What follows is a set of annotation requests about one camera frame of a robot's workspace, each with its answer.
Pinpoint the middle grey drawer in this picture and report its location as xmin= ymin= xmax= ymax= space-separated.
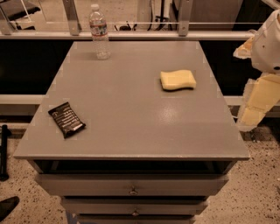
xmin=62 ymin=198 xmax=208 ymax=215

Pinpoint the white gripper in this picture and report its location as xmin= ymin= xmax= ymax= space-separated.
xmin=233 ymin=27 xmax=280 ymax=131

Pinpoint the grey drawer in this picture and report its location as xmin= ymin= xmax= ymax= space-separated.
xmin=78 ymin=215 xmax=195 ymax=224
xmin=35 ymin=174 xmax=228 ymax=197
xmin=62 ymin=198 xmax=208 ymax=215

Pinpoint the black pole stand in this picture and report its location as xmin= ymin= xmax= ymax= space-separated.
xmin=0 ymin=124 xmax=11 ymax=181

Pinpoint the metal window railing frame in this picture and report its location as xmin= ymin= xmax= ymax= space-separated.
xmin=0 ymin=0 xmax=280 ymax=41

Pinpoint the top grey drawer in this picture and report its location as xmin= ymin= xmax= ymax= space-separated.
xmin=35 ymin=174 xmax=228 ymax=197

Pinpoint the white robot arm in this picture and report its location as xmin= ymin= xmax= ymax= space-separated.
xmin=234 ymin=10 xmax=280 ymax=132

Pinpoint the yellow sponge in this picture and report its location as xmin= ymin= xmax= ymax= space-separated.
xmin=160 ymin=70 xmax=197 ymax=90

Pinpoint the black rxbar chocolate wrapper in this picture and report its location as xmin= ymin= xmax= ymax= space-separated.
xmin=48 ymin=102 xmax=86 ymax=138

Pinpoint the clear plastic water bottle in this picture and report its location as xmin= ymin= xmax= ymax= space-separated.
xmin=89 ymin=3 xmax=110 ymax=60

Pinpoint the bottom grey drawer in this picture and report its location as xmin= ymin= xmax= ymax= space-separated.
xmin=78 ymin=215 xmax=195 ymax=224

